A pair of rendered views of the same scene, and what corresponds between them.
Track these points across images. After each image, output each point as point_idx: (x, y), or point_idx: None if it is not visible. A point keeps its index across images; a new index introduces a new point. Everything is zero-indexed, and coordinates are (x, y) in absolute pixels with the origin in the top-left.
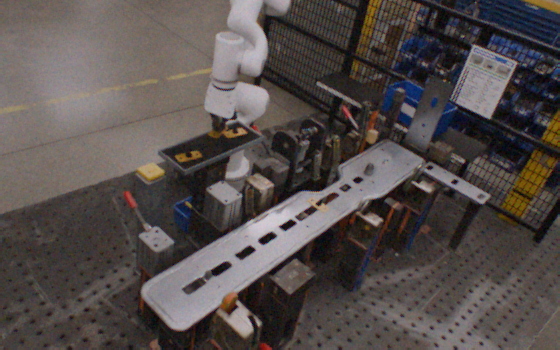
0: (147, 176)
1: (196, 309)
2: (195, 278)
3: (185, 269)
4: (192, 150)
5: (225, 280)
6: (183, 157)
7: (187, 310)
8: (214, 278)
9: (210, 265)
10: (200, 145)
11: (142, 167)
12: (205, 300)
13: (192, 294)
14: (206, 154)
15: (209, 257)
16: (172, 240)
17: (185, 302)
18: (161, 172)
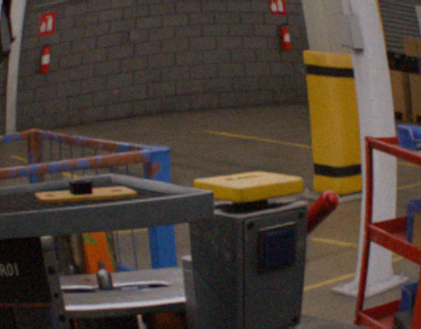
0: (262, 172)
1: (146, 271)
2: (135, 290)
3: (156, 297)
4: (59, 204)
5: (70, 281)
6: (103, 191)
7: (166, 272)
8: (91, 285)
9: (92, 294)
10: (23, 210)
11: (283, 179)
12: (122, 275)
13: (149, 280)
14: (19, 199)
15: (89, 300)
16: (184, 258)
17: (168, 276)
18: (206, 178)
